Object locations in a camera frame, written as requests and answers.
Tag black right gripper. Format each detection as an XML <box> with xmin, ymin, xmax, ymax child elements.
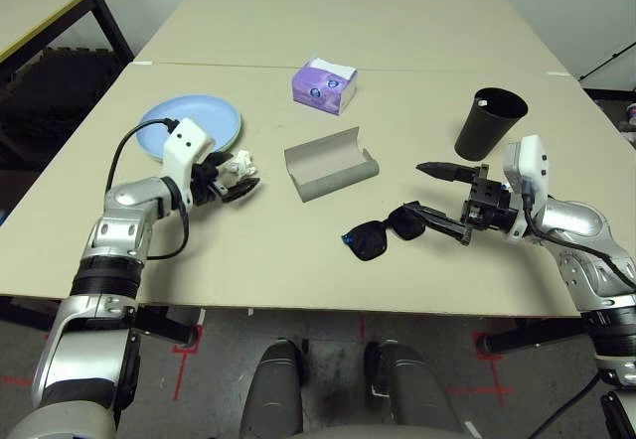
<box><xmin>399</xmin><ymin>160</ymin><xmax>519</xmax><ymax>247</ymax></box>

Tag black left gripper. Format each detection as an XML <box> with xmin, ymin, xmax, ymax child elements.
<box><xmin>190</xmin><ymin>150</ymin><xmax>262</xmax><ymax>208</ymax></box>

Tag white tissue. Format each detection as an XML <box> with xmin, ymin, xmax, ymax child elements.
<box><xmin>221</xmin><ymin>149</ymin><xmax>260</xmax><ymax>185</ymax></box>

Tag blue plate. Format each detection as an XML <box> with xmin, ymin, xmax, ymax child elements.
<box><xmin>137</xmin><ymin>93</ymin><xmax>243</xmax><ymax>165</ymax></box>

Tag black sunglasses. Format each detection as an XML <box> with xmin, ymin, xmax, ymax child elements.
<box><xmin>340</xmin><ymin>201</ymin><xmax>428</xmax><ymax>262</ymax></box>

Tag grey glasses case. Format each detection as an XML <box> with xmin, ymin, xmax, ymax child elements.
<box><xmin>283</xmin><ymin>125</ymin><xmax>382</xmax><ymax>204</ymax></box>

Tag black cup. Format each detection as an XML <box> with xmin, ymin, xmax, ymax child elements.
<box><xmin>454</xmin><ymin>86</ymin><xmax>529</xmax><ymax>161</ymax></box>

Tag purple tissue pack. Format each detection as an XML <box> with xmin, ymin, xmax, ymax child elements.
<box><xmin>291</xmin><ymin>54</ymin><xmax>360</xmax><ymax>116</ymax></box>

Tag black table foot bar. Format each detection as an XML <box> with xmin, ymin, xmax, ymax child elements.
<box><xmin>479</xmin><ymin>316</ymin><xmax>593</xmax><ymax>355</ymax></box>
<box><xmin>0</xmin><ymin>295</ymin><xmax>199</xmax><ymax>350</ymax></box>

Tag grey robot right leg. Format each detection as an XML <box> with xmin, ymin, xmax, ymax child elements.
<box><xmin>364</xmin><ymin>338</ymin><xmax>466</xmax><ymax>439</ymax></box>

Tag grey robot leg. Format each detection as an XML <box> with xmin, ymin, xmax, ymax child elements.
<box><xmin>238</xmin><ymin>338</ymin><xmax>305</xmax><ymax>439</ymax></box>
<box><xmin>364</xmin><ymin>338</ymin><xmax>466</xmax><ymax>439</ymax></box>

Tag black tripod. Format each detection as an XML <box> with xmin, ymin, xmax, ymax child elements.
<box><xmin>578</xmin><ymin>39</ymin><xmax>636</xmax><ymax>82</ymax></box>

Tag grey robot left leg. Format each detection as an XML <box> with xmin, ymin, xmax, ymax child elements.
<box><xmin>238</xmin><ymin>338</ymin><xmax>305</xmax><ymax>439</ymax></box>

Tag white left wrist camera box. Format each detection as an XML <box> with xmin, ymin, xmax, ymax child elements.
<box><xmin>162</xmin><ymin>117</ymin><xmax>217</xmax><ymax>207</ymax></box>

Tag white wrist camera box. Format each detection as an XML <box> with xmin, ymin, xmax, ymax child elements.
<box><xmin>502</xmin><ymin>134</ymin><xmax>551</xmax><ymax>239</ymax></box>
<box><xmin>162</xmin><ymin>117</ymin><xmax>217</xmax><ymax>207</ymax></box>

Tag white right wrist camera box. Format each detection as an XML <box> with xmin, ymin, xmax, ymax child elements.
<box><xmin>502</xmin><ymin>134</ymin><xmax>551</xmax><ymax>239</ymax></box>

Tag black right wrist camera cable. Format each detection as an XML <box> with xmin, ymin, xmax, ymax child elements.
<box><xmin>519</xmin><ymin>180</ymin><xmax>636</xmax><ymax>439</ymax></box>

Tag side table with black frame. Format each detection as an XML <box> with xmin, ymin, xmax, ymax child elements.
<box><xmin>0</xmin><ymin>0</ymin><xmax>136</xmax><ymax>66</ymax></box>

